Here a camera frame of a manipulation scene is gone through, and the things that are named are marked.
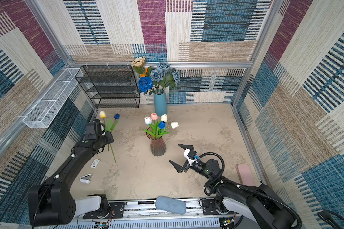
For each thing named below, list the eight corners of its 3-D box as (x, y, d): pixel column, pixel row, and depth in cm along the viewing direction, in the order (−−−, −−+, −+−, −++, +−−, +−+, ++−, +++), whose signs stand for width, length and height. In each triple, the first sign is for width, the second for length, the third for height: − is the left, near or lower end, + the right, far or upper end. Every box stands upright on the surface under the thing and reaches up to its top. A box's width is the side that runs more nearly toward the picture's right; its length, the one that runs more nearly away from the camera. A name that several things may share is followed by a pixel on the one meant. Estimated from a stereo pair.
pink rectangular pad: (241, 184, 83) (244, 183, 81) (236, 165, 90) (238, 163, 88) (253, 184, 83) (255, 183, 81) (246, 165, 90) (249, 163, 88)
